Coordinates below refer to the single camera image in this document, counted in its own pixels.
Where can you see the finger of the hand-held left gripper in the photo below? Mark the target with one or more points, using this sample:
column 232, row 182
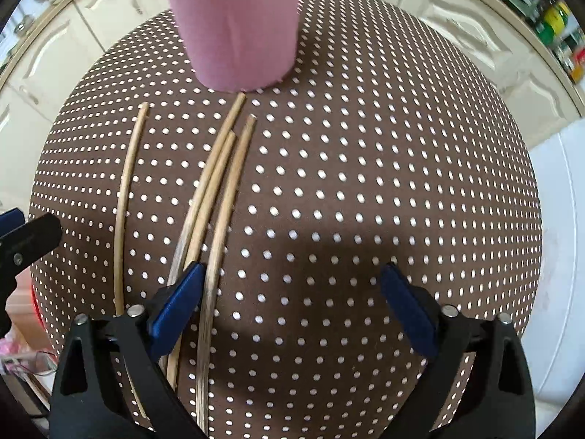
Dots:
column 32, row 240
column 10, row 222

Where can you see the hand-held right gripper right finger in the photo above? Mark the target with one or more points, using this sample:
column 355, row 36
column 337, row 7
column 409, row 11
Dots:
column 406, row 311

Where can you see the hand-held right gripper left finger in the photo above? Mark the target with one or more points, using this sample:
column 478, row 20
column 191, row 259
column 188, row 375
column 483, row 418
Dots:
column 178, row 304

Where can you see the wooden chopstick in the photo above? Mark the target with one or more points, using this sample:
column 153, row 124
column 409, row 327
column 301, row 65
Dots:
column 208, row 196
column 224, row 219
column 125, row 201
column 215, row 155

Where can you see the pink paper cup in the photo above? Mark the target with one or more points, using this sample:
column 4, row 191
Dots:
column 233, row 23

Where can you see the brown polka dot tablecloth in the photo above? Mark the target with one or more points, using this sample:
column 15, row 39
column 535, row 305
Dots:
column 365, row 169

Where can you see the green bottle with yellow label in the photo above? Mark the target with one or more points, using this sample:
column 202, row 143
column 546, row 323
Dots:
column 555, row 18

